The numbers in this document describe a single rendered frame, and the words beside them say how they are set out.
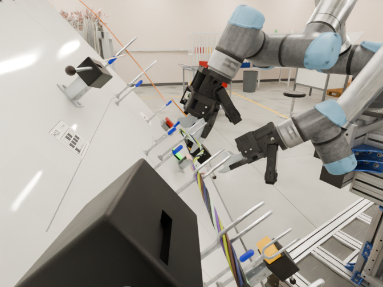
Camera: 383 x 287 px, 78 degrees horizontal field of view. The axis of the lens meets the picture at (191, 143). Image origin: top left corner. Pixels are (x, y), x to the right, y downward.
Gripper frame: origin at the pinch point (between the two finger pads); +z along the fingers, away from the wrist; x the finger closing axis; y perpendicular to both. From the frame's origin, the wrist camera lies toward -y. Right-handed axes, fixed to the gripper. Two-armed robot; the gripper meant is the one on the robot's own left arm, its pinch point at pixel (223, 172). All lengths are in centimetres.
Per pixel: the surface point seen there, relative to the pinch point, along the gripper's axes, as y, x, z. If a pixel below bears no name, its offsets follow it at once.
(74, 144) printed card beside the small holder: 10, 50, -2
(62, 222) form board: 1, 57, -6
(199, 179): -0.3, 41.7, -12.1
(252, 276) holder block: -22.5, 20.1, -3.7
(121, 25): 562, -522, 298
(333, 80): 98, -585, -131
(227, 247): -7, 50, -16
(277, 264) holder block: -20.3, 22.7, -10.6
